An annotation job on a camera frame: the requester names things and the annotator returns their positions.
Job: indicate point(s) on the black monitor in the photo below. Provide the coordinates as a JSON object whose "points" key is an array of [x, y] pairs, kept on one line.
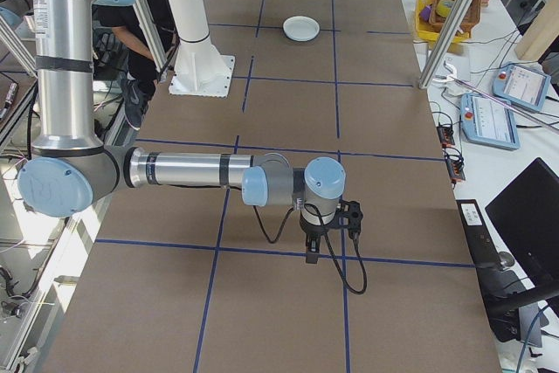
{"points": [[524, 216]]}

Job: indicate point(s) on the black box with white label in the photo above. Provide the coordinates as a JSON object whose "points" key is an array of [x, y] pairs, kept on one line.
{"points": [[476, 237]]}

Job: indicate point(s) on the yellow-green tape roll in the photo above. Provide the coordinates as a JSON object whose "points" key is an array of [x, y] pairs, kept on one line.
{"points": [[442, 8]]}

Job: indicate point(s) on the aluminium extrusion post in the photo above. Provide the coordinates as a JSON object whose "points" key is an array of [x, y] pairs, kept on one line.
{"points": [[454, 19]]}

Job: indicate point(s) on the black orange terminal module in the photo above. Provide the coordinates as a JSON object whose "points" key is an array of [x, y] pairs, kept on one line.
{"points": [[455, 170], [446, 136]]}

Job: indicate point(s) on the white column with base plate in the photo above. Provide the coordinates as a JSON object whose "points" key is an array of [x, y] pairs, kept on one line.
{"points": [[192, 19]]}

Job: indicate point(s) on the white side desk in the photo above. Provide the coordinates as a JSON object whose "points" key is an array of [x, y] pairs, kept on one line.
{"points": [[480, 167]]}

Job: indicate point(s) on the person in black clothes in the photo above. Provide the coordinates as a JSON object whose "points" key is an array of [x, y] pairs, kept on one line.
{"points": [[122, 15]]}

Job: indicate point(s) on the blue grey teach pendant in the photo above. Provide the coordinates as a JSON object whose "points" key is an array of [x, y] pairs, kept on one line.
{"points": [[491, 122], [522, 87]]}

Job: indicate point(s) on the brown wicker basket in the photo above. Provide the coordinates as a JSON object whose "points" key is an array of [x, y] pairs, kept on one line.
{"points": [[469, 15]]}

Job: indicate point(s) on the light wooden board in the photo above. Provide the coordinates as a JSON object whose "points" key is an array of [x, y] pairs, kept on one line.
{"points": [[539, 32]]}

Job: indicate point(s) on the white plate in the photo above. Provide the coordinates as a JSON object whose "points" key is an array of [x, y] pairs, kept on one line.
{"points": [[301, 25]]}

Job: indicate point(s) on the yellow plastic basket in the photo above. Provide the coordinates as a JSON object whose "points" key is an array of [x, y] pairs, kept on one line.
{"points": [[425, 28]]}

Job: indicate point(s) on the purple plastic object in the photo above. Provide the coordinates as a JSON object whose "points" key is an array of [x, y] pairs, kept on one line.
{"points": [[426, 12]]}

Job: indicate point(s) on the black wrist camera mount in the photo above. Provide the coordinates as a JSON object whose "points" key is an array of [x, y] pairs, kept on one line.
{"points": [[351, 216]]}

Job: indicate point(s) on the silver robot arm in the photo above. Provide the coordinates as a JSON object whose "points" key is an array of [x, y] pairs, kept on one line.
{"points": [[65, 84]]}

